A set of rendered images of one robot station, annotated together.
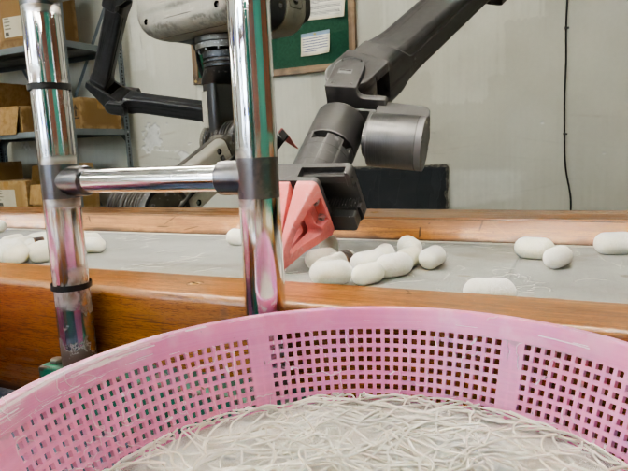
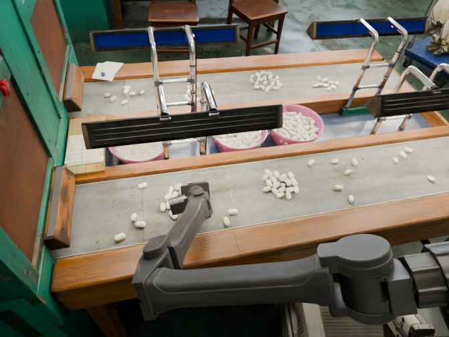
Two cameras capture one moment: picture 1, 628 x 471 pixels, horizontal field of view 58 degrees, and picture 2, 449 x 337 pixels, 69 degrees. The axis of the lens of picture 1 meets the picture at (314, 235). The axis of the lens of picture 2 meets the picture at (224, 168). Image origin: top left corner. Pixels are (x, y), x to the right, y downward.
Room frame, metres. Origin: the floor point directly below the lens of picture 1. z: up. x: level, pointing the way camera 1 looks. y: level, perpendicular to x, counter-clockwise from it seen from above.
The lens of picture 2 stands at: (1.15, -0.40, 1.76)
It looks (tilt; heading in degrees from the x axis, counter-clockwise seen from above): 49 degrees down; 138
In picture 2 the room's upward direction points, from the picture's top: 6 degrees clockwise
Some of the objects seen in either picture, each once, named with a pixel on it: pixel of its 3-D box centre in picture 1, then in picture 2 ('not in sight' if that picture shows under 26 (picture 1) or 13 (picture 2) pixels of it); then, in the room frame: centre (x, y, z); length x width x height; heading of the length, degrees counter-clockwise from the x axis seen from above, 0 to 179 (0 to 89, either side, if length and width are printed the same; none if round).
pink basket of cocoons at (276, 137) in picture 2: not in sight; (293, 128); (0.46, 0.64, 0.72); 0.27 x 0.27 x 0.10
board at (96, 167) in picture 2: not in sight; (86, 144); (0.07, -0.21, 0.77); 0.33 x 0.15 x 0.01; 155
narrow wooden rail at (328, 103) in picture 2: not in sight; (260, 111); (0.27, 0.61, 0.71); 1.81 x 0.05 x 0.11; 65
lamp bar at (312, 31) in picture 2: not in sight; (369, 26); (0.38, 1.14, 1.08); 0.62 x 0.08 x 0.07; 65
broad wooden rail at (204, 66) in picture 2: not in sight; (240, 75); (-0.09, 0.77, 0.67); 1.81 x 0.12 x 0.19; 65
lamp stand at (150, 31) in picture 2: not in sight; (173, 82); (0.05, 0.23, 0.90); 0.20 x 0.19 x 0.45; 65
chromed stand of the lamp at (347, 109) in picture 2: not in sight; (365, 67); (0.46, 1.11, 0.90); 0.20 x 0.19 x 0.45; 65
